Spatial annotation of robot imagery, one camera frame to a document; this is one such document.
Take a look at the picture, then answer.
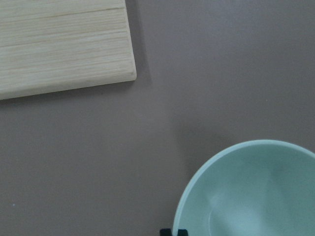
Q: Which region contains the wooden cutting board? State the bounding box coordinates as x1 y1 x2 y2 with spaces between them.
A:
0 0 137 99

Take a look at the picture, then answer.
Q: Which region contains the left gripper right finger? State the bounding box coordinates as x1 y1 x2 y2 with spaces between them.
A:
177 229 188 236

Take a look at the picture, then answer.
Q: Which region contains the green bowl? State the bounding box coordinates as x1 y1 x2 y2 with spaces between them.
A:
172 140 315 236

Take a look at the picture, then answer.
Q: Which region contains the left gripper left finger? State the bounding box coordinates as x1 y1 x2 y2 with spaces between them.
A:
159 228 172 236

